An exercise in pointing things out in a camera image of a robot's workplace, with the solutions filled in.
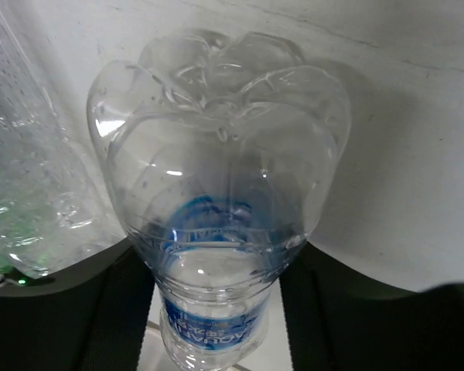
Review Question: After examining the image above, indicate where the clear unlabelled plastic bottle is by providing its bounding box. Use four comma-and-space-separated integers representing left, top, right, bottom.
0, 1, 122, 278

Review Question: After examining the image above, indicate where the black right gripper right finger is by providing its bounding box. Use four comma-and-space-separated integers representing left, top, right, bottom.
280, 244, 464, 370

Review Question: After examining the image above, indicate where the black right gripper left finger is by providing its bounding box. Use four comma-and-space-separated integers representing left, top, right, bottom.
0, 240, 155, 370

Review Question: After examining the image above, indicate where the clear bottle blue Aquarius label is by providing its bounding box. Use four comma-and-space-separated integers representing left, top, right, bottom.
87, 29, 351, 370

